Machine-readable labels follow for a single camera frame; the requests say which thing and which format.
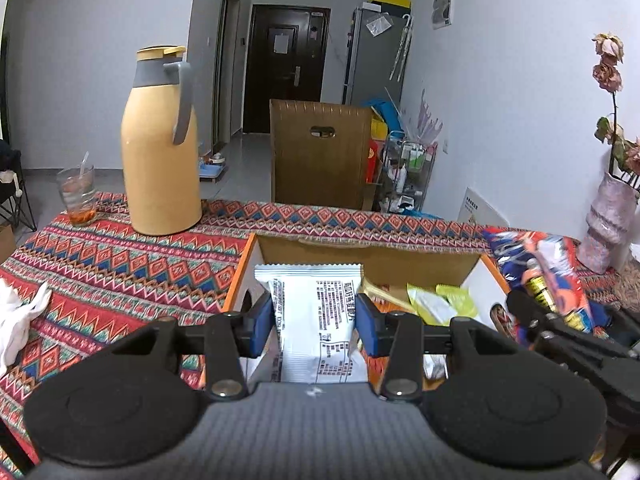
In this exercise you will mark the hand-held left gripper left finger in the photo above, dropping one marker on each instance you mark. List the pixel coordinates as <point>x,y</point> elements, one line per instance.
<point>262,322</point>

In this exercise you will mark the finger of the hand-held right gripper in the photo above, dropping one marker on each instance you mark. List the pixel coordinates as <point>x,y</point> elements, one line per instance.
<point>527,310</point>

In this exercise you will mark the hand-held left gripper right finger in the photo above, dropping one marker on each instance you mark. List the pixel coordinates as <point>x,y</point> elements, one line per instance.
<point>368,325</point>

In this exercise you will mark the white snack packet black print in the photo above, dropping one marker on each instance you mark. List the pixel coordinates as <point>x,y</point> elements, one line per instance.
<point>315,320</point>

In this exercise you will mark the blue and orange snack packet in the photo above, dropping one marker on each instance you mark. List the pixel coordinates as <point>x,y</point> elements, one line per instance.
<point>555,265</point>

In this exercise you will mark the white snack packet green corner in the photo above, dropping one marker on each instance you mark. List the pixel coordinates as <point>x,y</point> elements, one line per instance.
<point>425,305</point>

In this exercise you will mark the orange cardboard box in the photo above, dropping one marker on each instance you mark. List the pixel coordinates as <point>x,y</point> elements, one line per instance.
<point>380,260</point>

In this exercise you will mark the green and white snack packet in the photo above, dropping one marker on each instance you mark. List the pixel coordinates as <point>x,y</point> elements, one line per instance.
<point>457,300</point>

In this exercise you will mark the beige woven object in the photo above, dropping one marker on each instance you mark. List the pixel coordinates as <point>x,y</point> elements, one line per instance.
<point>629,290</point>

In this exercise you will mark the white board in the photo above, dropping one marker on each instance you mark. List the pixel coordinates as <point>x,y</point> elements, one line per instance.
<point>482,207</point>

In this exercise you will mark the pink textured vase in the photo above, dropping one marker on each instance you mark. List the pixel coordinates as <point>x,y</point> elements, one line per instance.
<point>605,225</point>

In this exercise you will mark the blue floor tray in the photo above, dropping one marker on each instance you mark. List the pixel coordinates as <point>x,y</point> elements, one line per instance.
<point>212,170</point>

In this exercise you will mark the red gift box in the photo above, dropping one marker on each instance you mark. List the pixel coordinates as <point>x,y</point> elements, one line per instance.
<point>374,160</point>

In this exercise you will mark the yellow thermos jug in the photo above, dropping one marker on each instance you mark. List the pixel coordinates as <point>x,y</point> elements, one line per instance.
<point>160,170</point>

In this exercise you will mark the blue plastic item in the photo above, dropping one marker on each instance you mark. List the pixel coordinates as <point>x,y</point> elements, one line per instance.
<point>382,115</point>

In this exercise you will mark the drinking glass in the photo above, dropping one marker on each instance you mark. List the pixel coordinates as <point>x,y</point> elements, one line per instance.
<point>77,200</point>

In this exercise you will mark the white crumpled cloth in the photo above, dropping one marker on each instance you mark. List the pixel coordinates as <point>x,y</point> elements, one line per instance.
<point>17,320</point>

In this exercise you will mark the dried pink roses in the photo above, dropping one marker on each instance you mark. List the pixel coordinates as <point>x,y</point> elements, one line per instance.
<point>607,75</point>

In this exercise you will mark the dark entrance door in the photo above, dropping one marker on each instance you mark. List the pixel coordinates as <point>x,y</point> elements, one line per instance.
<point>285,75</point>

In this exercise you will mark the side door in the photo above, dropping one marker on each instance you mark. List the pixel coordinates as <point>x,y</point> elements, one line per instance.
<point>227,70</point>

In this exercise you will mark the grey refrigerator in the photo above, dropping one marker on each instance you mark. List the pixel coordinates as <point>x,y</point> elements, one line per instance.
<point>375,65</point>

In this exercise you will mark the white folded umbrella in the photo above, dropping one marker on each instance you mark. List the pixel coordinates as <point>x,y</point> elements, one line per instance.
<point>402,50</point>

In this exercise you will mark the black folding chair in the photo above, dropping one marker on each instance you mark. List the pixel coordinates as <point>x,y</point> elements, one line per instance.
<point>12,185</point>

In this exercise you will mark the clear plastic bag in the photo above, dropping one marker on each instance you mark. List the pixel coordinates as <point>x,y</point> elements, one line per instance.
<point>378,25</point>

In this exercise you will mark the yellow box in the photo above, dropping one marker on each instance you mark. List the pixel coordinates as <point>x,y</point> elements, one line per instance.
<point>391,1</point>

